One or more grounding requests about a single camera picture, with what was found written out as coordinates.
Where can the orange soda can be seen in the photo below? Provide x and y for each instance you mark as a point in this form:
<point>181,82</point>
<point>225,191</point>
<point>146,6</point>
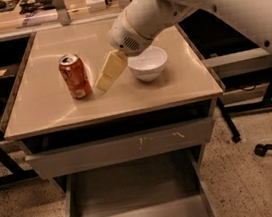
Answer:
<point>73,72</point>

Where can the open grey middle drawer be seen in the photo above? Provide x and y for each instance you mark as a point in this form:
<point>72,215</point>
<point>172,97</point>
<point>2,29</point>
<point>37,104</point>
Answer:
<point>166,185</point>

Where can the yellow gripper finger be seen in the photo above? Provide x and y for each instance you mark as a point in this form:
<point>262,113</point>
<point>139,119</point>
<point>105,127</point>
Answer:
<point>114,65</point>

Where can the black box with label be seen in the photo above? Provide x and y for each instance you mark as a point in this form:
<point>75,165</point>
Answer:
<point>8,74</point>

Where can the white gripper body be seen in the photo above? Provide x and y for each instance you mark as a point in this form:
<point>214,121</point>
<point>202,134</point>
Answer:
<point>125,34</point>

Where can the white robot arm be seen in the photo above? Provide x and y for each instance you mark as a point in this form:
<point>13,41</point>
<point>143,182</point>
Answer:
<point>142,20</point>

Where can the grey drawer cabinet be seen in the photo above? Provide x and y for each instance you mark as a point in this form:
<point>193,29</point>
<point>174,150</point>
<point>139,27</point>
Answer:
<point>43,116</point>

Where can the grey metal post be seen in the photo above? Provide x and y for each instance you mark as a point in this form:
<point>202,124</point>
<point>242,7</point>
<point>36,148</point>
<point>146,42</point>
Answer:
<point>62,13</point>

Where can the grey top drawer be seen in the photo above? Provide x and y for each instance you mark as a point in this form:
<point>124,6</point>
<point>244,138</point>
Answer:
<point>119,149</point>

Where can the black tray with items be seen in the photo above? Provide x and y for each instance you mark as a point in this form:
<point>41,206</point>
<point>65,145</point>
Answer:
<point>33,5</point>

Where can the white bowl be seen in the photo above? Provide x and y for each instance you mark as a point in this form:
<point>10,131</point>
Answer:
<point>148,65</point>

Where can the black table leg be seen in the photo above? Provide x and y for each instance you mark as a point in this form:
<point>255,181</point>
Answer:
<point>235,133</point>

